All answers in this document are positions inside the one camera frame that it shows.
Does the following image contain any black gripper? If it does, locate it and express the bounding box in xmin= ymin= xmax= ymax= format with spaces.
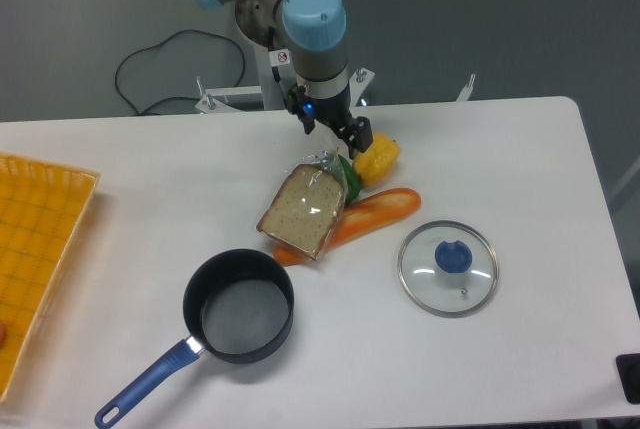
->
xmin=286 ymin=85 xmax=373 ymax=159

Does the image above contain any bagged toast slice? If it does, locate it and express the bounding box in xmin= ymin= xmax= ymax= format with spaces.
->
xmin=256 ymin=135 xmax=348 ymax=260

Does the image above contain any black saucepan blue handle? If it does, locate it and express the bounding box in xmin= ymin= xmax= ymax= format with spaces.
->
xmin=94 ymin=249 xmax=295 ymax=428

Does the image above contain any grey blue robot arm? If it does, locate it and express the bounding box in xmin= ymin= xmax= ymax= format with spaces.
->
xmin=197 ymin=0 xmax=373 ymax=156

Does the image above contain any yellow bell pepper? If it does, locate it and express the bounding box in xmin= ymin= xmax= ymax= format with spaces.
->
xmin=352 ymin=132 xmax=401 ymax=187

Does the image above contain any green bell pepper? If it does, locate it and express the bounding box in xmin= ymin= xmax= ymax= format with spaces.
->
xmin=338 ymin=154 xmax=362 ymax=205

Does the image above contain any orange baguette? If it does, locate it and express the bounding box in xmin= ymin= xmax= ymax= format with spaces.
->
xmin=273 ymin=188 xmax=422 ymax=266

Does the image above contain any glass pot lid blue knob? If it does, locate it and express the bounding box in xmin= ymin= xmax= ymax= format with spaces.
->
xmin=397 ymin=220 xmax=500 ymax=318

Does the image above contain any black device at table edge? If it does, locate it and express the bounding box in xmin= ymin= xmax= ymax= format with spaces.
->
xmin=615 ymin=353 xmax=640 ymax=405

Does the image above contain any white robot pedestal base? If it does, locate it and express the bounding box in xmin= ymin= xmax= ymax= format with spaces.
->
xmin=194 ymin=0 xmax=477 ymax=114

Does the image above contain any black cable on floor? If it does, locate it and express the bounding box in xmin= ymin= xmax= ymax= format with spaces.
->
xmin=114 ymin=28 xmax=247 ymax=116

